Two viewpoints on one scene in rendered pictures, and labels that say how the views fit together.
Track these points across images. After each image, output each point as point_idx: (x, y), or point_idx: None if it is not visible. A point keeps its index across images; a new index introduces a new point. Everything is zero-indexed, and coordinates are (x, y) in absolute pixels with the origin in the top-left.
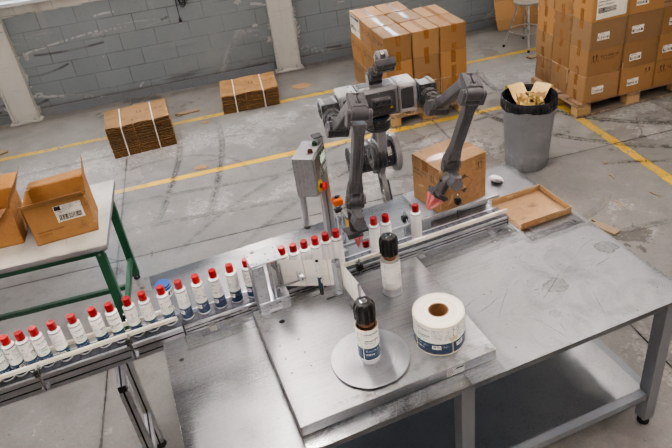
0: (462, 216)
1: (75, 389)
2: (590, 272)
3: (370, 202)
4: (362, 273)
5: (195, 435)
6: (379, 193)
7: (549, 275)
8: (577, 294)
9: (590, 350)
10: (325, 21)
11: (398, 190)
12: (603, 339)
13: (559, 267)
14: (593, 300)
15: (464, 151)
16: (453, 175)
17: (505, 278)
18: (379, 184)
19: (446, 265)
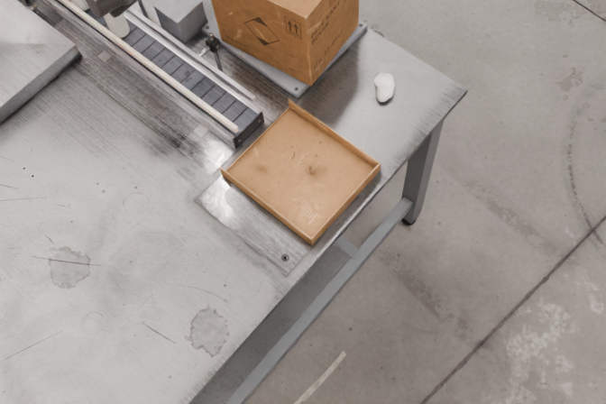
0: (239, 74)
1: None
2: (117, 316)
3: None
4: None
5: None
6: None
7: (94, 252)
8: (49, 307)
9: (222, 379)
10: None
11: None
12: (332, 401)
13: (121, 262)
14: (36, 335)
15: None
16: None
17: (71, 188)
18: None
19: (87, 96)
